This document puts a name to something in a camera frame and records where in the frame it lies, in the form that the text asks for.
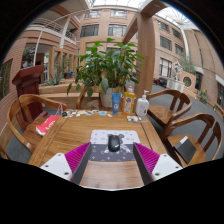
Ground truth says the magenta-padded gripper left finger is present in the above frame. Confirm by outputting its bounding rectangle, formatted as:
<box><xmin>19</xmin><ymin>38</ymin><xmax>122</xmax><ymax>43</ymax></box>
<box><xmin>39</xmin><ymin>141</ymin><xmax>93</xmax><ymax>185</ymax></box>

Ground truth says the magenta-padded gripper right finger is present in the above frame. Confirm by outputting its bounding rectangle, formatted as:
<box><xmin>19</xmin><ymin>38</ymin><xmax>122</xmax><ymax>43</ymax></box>
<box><xmin>132</xmin><ymin>142</ymin><xmax>184</xmax><ymax>185</ymax></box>

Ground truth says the black computer mouse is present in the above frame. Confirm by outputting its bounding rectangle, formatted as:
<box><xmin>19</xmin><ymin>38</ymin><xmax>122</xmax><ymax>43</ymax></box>
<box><xmin>107</xmin><ymin>133</ymin><xmax>121</xmax><ymax>153</ymax></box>

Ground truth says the grey white printed mouse pad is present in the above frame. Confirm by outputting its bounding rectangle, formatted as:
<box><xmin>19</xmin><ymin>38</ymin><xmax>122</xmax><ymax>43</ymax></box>
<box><xmin>88</xmin><ymin>129</ymin><xmax>142</xmax><ymax>163</ymax></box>

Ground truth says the black flat notebook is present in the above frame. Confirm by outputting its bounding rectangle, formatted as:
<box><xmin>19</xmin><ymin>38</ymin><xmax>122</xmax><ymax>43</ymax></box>
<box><xmin>174</xmin><ymin>135</ymin><xmax>198</xmax><ymax>164</ymax></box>

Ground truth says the red and white bag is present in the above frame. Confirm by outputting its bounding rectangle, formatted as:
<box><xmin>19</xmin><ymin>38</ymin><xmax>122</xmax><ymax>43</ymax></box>
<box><xmin>35</xmin><ymin>104</ymin><xmax>66</xmax><ymax>137</ymax></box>

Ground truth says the wooden armchair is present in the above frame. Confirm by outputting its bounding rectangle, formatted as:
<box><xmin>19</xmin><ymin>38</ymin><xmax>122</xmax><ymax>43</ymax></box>
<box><xmin>160</xmin><ymin>112</ymin><xmax>223</xmax><ymax>168</ymax></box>
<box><xmin>145</xmin><ymin>88</ymin><xmax>193</xmax><ymax>134</ymax></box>
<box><xmin>0</xmin><ymin>145</ymin><xmax>10</xmax><ymax>160</ymax></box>
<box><xmin>75</xmin><ymin>84</ymin><xmax>101</xmax><ymax>109</ymax></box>
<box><xmin>6</xmin><ymin>93</ymin><xmax>68</xmax><ymax>154</ymax></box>

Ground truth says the clear plastic packet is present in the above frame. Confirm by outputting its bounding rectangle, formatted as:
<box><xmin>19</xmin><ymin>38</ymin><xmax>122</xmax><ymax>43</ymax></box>
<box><xmin>126</xmin><ymin>115</ymin><xmax>143</xmax><ymax>123</ymax></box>

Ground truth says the white pump bottle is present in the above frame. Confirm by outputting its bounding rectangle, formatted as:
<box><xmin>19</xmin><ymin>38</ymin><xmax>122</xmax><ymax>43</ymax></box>
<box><xmin>135</xmin><ymin>89</ymin><xmax>150</xmax><ymax>117</ymax></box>

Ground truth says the yellow dish soap bottle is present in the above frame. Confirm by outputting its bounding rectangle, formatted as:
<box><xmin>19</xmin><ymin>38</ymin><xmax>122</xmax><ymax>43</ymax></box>
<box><xmin>121</xmin><ymin>85</ymin><xmax>137</xmax><ymax>117</ymax></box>

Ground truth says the blue tube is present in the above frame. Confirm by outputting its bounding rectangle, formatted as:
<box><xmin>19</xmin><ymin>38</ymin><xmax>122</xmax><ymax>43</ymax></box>
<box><xmin>111</xmin><ymin>92</ymin><xmax>122</xmax><ymax>116</ymax></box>

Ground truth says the yellow flowering plant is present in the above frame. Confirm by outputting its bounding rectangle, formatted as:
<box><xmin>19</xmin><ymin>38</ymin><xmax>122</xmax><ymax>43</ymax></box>
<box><xmin>198</xmin><ymin>88</ymin><xmax>209</xmax><ymax>103</ymax></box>

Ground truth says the black car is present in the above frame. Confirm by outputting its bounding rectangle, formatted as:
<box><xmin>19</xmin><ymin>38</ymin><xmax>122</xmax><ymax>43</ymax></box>
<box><xmin>158</xmin><ymin>77</ymin><xmax>169</xmax><ymax>88</ymax></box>

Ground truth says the green spiky plant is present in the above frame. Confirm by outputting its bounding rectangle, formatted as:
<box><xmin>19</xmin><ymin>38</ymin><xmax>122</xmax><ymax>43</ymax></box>
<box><xmin>44</xmin><ymin>71</ymin><xmax>64</xmax><ymax>87</ymax></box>

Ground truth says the white sculpture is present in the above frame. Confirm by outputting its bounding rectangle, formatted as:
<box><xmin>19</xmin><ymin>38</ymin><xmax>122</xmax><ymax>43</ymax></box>
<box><xmin>173</xmin><ymin>62</ymin><xmax>184</xmax><ymax>81</ymax></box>

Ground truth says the green potted plant white pot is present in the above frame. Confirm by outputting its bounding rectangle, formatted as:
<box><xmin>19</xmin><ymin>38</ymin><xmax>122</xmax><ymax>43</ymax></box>
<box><xmin>66</xmin><ymin>37</ymin><xmax>146</xmax><ymax>108</ymax></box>

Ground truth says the dark wooden pedestal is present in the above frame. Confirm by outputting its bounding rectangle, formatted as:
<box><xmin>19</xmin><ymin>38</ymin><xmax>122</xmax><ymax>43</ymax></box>
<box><xmin>11</xmin><ymin>64</ymin><xmax>45</xmax><ymax>131</ymax></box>

